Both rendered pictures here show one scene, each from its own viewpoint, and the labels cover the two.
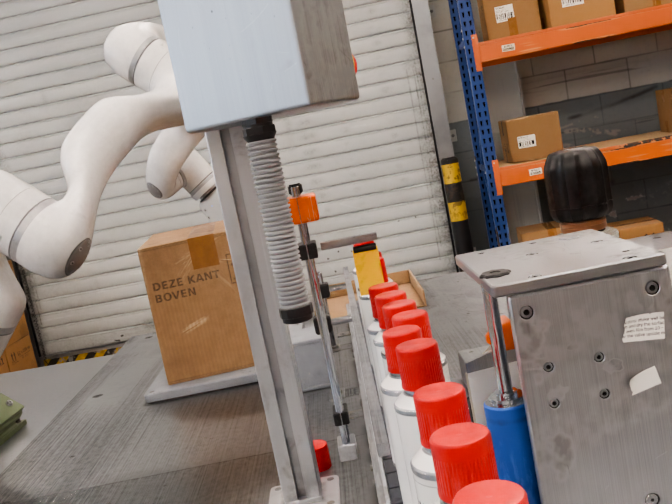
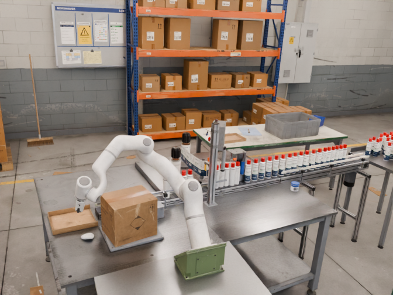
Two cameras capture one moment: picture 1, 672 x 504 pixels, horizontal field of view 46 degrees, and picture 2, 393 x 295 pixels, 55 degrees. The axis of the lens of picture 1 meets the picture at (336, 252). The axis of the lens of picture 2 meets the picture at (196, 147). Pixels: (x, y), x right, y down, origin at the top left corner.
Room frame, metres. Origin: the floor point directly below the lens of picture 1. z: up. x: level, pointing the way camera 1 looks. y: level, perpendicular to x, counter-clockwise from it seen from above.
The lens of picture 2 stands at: (2.33, 2.41, 2.30)
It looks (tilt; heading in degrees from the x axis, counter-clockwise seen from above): 20 degrees down; 242
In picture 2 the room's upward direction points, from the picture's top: 3 degrees clockwise
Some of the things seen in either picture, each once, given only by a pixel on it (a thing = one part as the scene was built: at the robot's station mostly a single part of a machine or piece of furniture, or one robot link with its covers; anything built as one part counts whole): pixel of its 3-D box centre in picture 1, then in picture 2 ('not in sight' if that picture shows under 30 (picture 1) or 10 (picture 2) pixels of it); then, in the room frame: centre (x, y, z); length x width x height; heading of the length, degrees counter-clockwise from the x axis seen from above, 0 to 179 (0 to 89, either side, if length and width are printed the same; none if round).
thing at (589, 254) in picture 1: (547, 258); (237, 151); (0.55, -0.14, 1.14); 0.14 x 0.11 x 0.01; 0
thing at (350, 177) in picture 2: not in sight; (350, 170); (-0.97, -0.16, 0.71); 0.15 x 0.12 x 0.34; 90
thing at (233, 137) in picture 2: not in sight; (229, 138); (-0.11, -1.27, 0.82); 0.34 x 0.24 x 0.03; 0
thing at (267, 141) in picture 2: not in sight; (267, 160); (-0.78, -1.32, 0.40); 1.90 x 0.75 x 0.80; 174
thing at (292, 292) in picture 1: (277, 221); (223, 158); (0.81, 0.05, 1.18); 0.04 x 0.04 x 0.21
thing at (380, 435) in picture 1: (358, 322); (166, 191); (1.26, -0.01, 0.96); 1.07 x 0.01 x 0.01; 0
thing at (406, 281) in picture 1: (366, 296); (72, 218); (1.97, -0.05, 0.85); 0.30 x 0.26 x 0.04; 0
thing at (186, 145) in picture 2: not in sight; (185, 147); (0.79, -0.65, 1.04); 0.09 x 0.09 x 0.29
